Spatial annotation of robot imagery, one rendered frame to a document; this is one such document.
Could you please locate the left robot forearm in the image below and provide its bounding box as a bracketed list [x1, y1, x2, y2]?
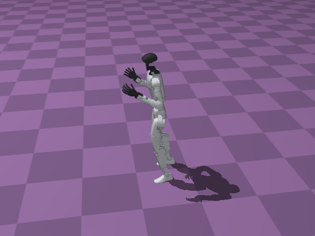
[137, 95, 162, 108]

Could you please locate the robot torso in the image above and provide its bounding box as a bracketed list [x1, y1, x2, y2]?
[147, 69, 166, 119]

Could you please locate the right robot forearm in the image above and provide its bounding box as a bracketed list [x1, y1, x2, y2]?
[135, 78, 148, 88]

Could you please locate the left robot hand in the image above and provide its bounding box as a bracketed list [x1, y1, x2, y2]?
[122, 84, 143, 99]

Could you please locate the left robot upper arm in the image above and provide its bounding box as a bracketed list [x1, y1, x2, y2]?
[151, 77, 164, 108]

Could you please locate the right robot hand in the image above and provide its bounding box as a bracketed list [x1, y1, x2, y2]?
[124, 67, 141, 82]

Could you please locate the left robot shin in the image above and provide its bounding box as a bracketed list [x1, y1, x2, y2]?
[155, 148, 169, 177]

